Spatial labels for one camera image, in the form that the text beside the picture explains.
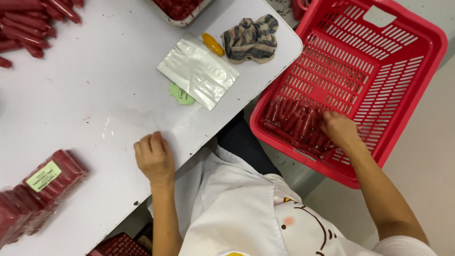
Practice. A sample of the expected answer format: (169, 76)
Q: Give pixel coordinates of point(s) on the red plastic basket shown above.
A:
(359, 81)

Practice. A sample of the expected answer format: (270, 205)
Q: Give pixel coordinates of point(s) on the striped folded cloth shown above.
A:
(251, 39)

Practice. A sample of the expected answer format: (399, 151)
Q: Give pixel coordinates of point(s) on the person's left fingers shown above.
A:
(151, 139)

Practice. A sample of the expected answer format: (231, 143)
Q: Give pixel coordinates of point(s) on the person's right hand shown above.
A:
(339, 129)

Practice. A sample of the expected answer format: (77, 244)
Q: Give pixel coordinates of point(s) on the pile of red sausages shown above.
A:
(26, 25)

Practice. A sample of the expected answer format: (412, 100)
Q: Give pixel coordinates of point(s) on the labelled packed sausage bag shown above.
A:
(57, 176)

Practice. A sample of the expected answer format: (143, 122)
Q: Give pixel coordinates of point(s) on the yellow plastic tool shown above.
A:
(212, 44)

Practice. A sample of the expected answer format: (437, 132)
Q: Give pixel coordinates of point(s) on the green paper label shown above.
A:
(182, 96)

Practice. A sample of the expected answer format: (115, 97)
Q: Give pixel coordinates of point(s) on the red plastic container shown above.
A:
(300, 7)

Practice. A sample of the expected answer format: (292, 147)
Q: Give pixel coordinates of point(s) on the clear plastic bag stack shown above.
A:
(198, 71)

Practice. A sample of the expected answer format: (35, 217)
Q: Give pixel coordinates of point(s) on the person's white apron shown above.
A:
(263, 213)

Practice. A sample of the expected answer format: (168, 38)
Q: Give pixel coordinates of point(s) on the heap of red sausages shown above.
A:
(297, 128)

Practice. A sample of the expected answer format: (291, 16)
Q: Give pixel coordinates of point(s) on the packed sausage bags stack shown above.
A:
(17, 217)

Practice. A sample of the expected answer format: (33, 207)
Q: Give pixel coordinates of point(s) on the person's dark trousers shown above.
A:
(245, 145)

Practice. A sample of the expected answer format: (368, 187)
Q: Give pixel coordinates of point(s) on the tray of red sausages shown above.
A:
(177, 9)

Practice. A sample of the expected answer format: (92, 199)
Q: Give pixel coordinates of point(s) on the person's left hand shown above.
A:
(155, 160)

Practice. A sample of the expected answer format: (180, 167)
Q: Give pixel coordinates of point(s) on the dark red crate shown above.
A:
(121, 246)

